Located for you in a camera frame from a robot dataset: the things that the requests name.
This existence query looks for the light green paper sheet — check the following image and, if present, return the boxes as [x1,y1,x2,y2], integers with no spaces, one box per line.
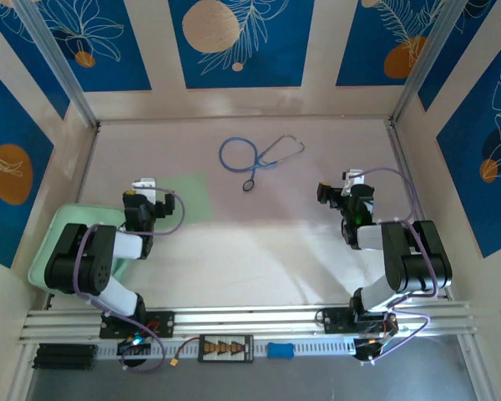
[149,172,215,223]

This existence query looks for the mint green tray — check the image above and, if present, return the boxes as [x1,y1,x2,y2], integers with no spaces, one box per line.
[28,203,130,298]

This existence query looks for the blue stethoscope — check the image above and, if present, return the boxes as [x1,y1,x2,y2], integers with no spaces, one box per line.
[218,134,306,193]

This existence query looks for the small black controller board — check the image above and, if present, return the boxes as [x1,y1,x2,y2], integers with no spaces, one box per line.
[352,336,386,365]
[116,333,152,371]

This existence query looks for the black board yellow connectors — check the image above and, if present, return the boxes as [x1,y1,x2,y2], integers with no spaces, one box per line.
[197,334,255,363]

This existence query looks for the blue bone-shaped block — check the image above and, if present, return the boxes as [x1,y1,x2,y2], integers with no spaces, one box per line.
[266,342,295,359]

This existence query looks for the black ribbed block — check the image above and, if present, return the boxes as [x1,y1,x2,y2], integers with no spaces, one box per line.
[32,343,99,371]

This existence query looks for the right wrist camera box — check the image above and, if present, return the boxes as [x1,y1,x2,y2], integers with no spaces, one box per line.
[342,168,367,189]

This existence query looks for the aluminium table side rail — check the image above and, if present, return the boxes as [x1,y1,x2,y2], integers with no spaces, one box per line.
[73,123,101,206]
[384,119,454,301]

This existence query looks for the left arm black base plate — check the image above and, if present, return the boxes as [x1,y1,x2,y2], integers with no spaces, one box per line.
[99,311,175,339]

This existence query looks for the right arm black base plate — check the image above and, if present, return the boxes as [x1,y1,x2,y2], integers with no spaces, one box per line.
[316,307,400,335]

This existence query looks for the aluminium mounting rail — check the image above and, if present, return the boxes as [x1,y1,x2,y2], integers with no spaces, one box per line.
[18,301,479,346]

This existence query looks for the grey slotted cable duct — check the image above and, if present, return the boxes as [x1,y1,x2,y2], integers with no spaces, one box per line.
[95,338,356,360]

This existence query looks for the red wire yellow plug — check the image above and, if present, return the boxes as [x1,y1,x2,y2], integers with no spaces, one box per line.
[169,338,201,369]

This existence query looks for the aluminium corner post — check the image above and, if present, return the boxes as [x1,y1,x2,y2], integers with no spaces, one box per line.
[14,0,100,129]
[390,0,471,124]

